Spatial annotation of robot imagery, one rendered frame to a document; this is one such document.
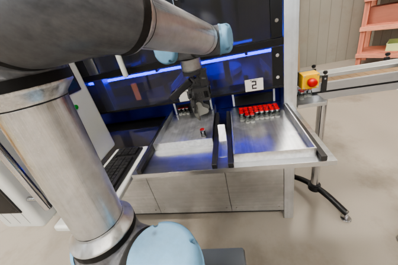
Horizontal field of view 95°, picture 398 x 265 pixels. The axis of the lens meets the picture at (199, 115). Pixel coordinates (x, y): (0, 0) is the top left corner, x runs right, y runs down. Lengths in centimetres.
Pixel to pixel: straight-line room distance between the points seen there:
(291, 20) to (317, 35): 397
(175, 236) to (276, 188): 105
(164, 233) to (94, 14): 34
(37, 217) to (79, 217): 55
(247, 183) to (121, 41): 119
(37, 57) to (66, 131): 12
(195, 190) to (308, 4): 419
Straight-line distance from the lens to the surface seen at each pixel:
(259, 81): 93
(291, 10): 92
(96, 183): 35
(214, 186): 133
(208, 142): 76
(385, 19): 466
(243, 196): 139
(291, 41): 93
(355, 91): 125
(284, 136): 79
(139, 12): 23
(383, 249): 166
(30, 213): 91
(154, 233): 39
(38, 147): 32
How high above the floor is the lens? 133
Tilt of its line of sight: 26 degrees down
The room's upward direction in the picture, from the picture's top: 13 degrees counter-clockwise
